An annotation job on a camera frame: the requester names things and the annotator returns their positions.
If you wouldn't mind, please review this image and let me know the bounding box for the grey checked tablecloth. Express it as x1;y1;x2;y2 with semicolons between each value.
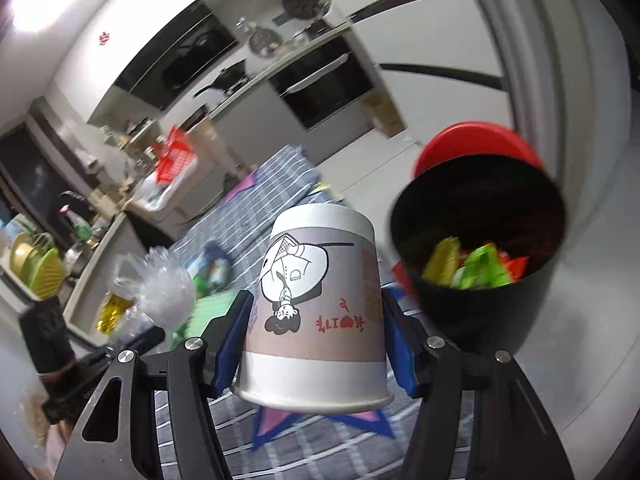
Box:
150;145;476;480

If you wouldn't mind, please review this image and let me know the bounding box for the black round bin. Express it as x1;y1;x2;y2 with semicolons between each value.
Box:
389;152;568;356

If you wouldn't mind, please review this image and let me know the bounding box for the yellow-green plastic basket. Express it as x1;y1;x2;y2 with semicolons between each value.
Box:
9;230;70;302

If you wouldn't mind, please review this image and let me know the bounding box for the blue printed packet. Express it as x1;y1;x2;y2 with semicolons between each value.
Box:
200;242;233;273

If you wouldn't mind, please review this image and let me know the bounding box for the white refrigerator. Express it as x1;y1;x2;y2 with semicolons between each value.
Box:
320;0;506;161

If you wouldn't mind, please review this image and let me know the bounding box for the printed paper cup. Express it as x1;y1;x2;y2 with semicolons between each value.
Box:
231;204;396;415

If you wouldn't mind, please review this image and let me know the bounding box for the beige cart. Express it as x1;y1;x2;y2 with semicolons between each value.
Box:
127;116;251;226

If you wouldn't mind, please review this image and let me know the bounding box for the green printed packet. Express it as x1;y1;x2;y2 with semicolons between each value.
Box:
452;242;516;289

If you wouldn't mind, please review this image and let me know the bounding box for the red plastic basket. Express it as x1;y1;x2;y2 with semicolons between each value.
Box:
152;126;197;183

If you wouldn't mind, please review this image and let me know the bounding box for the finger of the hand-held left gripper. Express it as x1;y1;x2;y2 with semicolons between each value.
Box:
107;327;168;358

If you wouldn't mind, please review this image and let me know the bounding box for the cardboard box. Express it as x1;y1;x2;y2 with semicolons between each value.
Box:
359;95;407;137

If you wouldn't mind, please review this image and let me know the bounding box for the white spray bottle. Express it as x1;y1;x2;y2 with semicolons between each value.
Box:
59;204;95;242

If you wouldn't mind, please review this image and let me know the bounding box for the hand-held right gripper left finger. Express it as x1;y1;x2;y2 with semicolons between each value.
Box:
54;289;256;480

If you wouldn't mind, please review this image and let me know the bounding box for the black range hood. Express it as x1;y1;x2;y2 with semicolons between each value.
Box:
114;2;240;111

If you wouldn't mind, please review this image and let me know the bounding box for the person's left forearm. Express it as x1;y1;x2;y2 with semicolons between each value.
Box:
19;300;77;376

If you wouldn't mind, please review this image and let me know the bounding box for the red plastic stool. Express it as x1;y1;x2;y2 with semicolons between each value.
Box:
390;121;546;297

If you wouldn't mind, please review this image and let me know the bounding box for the gold foil ornament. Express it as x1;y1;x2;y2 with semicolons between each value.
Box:
96;294;135;336

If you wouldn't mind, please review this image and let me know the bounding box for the black wok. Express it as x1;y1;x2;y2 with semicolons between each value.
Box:
194;60;248;98

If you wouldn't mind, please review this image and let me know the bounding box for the black built-in oven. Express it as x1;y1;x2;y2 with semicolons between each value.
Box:
267;40;373;128

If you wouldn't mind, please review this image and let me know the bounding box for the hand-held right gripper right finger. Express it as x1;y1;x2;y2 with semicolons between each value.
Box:
381;294;576;480

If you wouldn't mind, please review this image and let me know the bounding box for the yellow foam net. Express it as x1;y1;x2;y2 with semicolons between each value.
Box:
422;237;463;288

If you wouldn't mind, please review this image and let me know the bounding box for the red printed plastic bag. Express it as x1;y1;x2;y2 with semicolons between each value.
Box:
500;255;529;279

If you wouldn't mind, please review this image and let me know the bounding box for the clear plastic wrapper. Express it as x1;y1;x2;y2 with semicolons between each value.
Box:
114;249;197;333

